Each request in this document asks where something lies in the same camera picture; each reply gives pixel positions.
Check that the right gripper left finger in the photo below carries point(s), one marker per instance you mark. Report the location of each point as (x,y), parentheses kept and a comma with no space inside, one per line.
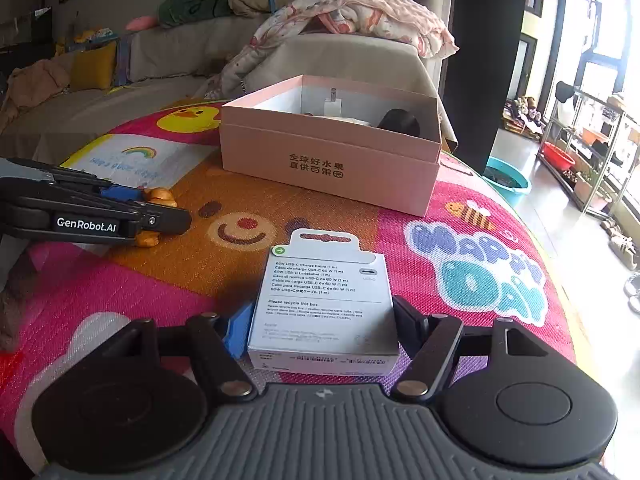
(215,370)

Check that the metal shelf rack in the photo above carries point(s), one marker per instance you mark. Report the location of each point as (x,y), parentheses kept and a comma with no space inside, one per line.
(603,138)

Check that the cream cylindrical bottle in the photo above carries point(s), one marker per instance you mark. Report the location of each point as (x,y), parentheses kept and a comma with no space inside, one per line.
(342,120)

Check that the white wall charger plug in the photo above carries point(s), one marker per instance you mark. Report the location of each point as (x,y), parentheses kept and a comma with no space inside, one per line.
(332,106)

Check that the black cylindrical object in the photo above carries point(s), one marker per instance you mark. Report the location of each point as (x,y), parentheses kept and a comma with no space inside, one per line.
(400,121)

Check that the white cable package box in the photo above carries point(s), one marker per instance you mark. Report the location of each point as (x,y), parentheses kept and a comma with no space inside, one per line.
(324,308)

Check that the colourful cartoon play mat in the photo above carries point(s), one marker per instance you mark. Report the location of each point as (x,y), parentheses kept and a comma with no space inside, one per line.
(100,385)

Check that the teal plastic basin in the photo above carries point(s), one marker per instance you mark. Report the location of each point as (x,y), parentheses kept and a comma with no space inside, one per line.
(506,179)

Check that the pink floral blanket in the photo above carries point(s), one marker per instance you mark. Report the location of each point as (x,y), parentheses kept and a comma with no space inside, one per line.
(405,21)

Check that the yellow cushion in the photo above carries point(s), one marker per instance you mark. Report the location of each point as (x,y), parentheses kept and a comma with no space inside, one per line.
(94,69)

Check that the red plastic basin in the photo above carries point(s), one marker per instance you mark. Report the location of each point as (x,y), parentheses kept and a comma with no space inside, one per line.
(557,158)

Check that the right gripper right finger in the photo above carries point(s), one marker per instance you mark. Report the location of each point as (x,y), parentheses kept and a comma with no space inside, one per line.
(431,343)

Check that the pink cardboard box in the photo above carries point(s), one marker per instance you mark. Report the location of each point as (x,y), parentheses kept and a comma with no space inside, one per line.
(264,135)

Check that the green plush cushion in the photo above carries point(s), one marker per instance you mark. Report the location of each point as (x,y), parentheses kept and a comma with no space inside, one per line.
(173,13)

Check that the orange toy figurine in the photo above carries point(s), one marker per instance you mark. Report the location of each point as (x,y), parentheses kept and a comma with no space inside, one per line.
(161,196)

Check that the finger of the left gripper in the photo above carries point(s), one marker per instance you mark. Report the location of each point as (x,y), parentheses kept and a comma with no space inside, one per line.
(121,194)
(163,219)

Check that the beige covered sofa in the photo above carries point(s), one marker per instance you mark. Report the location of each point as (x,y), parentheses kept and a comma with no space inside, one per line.
(42,119)

